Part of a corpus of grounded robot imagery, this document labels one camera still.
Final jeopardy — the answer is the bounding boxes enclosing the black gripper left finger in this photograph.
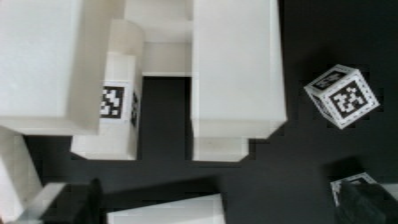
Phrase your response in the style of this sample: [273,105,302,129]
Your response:
[14,178,108,224]

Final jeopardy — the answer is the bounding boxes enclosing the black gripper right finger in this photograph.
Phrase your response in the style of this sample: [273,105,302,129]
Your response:
[335,182,398,224]

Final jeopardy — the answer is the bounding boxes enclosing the white chair leg with tag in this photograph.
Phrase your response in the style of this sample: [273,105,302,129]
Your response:
[71,19,143,160]

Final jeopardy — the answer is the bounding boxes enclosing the white chair leg block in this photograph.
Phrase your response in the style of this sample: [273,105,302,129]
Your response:
[191,137,248,162]

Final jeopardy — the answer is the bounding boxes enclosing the white chair back frame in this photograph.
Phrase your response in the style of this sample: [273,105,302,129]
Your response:
[0,0,286,138]

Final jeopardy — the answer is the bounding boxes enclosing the white tagged leg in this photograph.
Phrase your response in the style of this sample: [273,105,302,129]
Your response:
[330,172,378,206]
[303,64,380,129]

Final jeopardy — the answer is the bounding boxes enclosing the white chair seat part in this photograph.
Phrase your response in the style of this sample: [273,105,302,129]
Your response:
[124,0,193,77]

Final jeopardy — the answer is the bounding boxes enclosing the white U-shaped boundary frame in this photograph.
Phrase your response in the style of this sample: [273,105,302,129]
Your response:
[0,127,225,224]

